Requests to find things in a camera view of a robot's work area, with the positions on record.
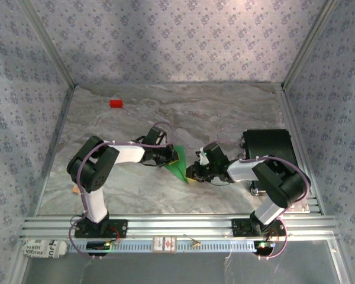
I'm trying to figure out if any small card with red print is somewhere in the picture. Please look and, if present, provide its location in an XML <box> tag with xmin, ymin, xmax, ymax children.
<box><xmin>152</xmin><ymin>235</ymin><xmax>178</xmax><ymax>254</ymax></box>

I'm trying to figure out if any white roll with black print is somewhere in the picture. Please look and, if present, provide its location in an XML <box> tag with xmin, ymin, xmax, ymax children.
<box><xmin>21</xmin><ymin>239</ymin><xmax>68</xmax><ymax>260</ymax></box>

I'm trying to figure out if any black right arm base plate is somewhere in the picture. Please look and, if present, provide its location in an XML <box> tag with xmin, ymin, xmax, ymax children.
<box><xmin>231</xmin><ymin>218</ymin><xmax>286</xmax><ymax>237</ymax></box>

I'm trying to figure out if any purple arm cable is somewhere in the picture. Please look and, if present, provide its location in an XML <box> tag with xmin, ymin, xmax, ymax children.
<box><xmin>69</xmin><ymin>121</ymin><xmax>176</xmax><ymax>261</ymax></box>
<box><xmin>217</xmin><ymin>138</ymin><xmax>312</xmax><ymax>261</ymax></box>

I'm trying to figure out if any white slotted cable duct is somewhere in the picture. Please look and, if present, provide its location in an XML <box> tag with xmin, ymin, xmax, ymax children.
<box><xmin>66</xmin><ymin>239</ymin><xmax>258</xmax><ymax>254</ymax></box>

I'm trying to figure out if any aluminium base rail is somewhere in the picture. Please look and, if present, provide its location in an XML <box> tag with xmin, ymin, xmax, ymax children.
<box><xmin>19</xmin><ymin>215</ymin><xmax>341</xmax><ymax>239</ymax></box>

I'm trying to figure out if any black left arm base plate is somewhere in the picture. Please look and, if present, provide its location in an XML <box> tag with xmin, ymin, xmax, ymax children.
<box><xmin>73</xmin><ymin>218</ymin><xmax>128</xmax><ymax>239</ymax></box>

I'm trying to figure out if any small brass clip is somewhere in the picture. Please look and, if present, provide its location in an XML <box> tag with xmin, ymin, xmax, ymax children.
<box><xmin>183</xmin><ymin>234</ymin><xmax>201</xmax><ymax>252</ymax></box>

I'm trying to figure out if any aluminium side rail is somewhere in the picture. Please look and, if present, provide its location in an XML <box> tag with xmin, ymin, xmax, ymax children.
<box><xmin>276</xmin><ymin>84</ymin><xmax>326</xmax><ymax>215</ymax></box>
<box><xmin>32</xmin><ymin>85</ymin><xmax>78</xmax><ymax>217</ymax></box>

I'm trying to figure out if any green paper sheet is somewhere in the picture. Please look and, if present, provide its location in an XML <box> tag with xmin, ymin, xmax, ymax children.
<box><xmin>162</xmin><ymin>144</ymin><xmax>191</xmax><ymax>185</ymax></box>

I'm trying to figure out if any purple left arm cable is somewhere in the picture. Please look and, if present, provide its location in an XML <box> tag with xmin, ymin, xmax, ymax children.
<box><xmin>69</xmin><ymin>121</ymin><xmax>176</xmax><ymax>261</ymax></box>

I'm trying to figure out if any black case with chrome handle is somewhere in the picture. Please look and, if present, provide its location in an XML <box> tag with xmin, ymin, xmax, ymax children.
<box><xmin>241</xmin><ymin>129</ymin><xmax>299</xmax><ymax>196</ymax></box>

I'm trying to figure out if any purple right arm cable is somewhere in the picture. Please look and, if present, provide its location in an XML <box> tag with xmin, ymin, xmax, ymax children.
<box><xmin>217</xmin><ymin>138</ymin><xmax>312</xmax><ymax>261</ymax></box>

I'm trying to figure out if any aluminium frame post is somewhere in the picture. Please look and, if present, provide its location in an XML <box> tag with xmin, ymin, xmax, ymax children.
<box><xmin>280</xmin><ymin>0</ymin><xmax>343</xmax><ymax>89</ymax></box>

